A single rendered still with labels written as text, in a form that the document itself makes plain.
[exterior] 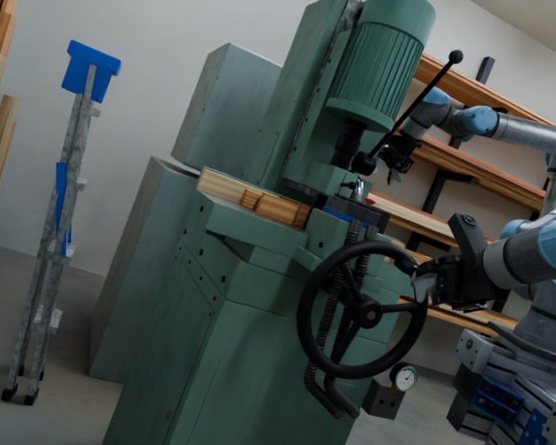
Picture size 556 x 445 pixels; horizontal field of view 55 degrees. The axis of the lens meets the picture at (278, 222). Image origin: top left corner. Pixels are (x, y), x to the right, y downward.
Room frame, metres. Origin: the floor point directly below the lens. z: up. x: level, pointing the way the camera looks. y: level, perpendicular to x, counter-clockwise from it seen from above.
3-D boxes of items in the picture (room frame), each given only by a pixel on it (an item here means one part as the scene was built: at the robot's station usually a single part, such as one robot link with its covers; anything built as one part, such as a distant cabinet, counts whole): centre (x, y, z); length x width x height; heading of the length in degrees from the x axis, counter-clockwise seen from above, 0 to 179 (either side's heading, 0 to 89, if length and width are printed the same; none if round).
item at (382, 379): (1.34, -0.39, 0.58); 0.12 x 0.08 x 0.08; 23
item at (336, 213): (1.19, -0.16, 0.99); 0.13 x 0.11 x 0.06; 113
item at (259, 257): (1.31, -0.12, 0.82); 0.40 x 0.21 x 0.04; 113
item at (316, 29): (1.64, 0.02, 1.16); 0.22 x 0.22 x 0.72; 23
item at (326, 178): (1.39, -0.09, 1.03); 0.14 x 0.07 x 0.09; 23
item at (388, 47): (1.37, -0.09, 1.35); 0.18 x 0.18 x 0.31
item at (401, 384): (1.28, -0.41, 0.65); 0.06 x 0.04 x 0.08; 113
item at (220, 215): (1.26, -0.12, 0.87); 0.61 x 0.30 x 0.06; 113
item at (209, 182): (1.38, -0.07, 0.92); 0.60 x 0.02 x 0.05; 113
